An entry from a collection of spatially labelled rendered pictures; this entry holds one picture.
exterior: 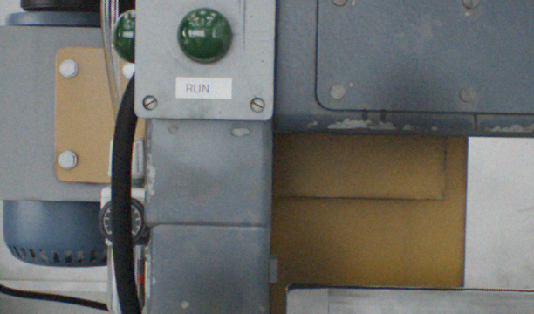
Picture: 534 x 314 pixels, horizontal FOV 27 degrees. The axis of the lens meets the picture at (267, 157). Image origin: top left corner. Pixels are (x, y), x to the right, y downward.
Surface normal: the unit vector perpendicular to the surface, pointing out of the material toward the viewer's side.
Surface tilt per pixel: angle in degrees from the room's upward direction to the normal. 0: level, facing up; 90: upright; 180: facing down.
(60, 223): 91
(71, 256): 120
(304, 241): 90
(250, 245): 90
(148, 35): 90
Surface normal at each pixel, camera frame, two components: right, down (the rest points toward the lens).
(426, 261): -0.01, 0.05
